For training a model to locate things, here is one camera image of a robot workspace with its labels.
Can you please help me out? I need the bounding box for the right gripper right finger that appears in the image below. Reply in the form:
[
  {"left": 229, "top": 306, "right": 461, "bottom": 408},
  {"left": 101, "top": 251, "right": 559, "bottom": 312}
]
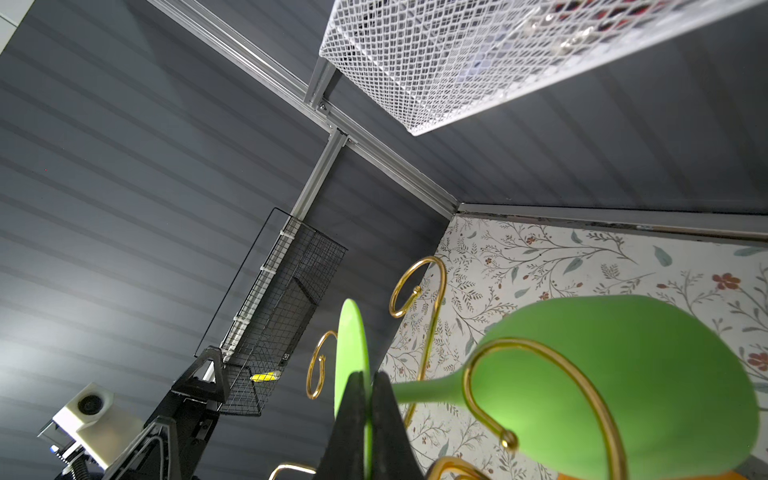
[{"left": 371, "top": 372, "right": 424, "bottom": 480}]

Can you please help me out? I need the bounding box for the white mesh wall basket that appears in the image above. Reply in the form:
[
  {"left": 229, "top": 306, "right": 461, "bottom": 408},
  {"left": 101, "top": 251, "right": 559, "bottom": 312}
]
[{"left": 319, "top": 1, "right": 749, "bottom": 136}]

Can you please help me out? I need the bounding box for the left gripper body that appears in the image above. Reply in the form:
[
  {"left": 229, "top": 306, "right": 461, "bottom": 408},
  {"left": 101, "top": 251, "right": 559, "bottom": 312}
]
[{"left": 144, "top": 391, "right": 220, "bottom": 479}]

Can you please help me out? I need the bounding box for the aluminium frame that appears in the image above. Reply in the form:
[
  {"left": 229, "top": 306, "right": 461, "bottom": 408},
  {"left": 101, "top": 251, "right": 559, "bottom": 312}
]
[{"left": 143, "top": 0, "right": 768, "bottom": 385}]

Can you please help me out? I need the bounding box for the green wine glass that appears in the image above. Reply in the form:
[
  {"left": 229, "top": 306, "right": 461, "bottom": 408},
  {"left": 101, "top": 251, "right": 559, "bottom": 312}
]
[{"left": 334, "top": 295, "right": 760, "bottom": 479}]

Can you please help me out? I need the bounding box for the black wire side basket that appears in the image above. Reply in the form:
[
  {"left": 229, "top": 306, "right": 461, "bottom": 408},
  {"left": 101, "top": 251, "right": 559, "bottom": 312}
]
[{"left": 217, "top": 207, "right": 347, "bottom": 417}]

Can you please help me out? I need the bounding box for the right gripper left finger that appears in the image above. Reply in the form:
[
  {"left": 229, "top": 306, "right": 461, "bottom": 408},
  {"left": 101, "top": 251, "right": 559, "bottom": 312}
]
[{"left": 313, "top": 372, "right": 367, "bottom": 480}]

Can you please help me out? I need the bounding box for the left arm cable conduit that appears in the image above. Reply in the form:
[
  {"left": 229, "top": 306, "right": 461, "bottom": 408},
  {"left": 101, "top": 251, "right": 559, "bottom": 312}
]
[{"left": 52, "top": 449, "right": 91, "bottom": 480}]

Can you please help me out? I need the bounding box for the gold wire glass rack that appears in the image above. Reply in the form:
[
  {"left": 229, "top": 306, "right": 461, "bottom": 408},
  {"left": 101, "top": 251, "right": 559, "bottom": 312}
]
[{"left": 267, "top": 255, "right": 630, "bottom": 480}]

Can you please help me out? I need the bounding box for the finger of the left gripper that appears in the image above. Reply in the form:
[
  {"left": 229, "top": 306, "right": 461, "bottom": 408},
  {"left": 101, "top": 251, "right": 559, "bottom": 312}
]
[
  {"left": 103, "top": 416, "right": 182, "bottom": 480},
  {"left": 171, "top": 346, "right": 230, "bottom": 404}
]

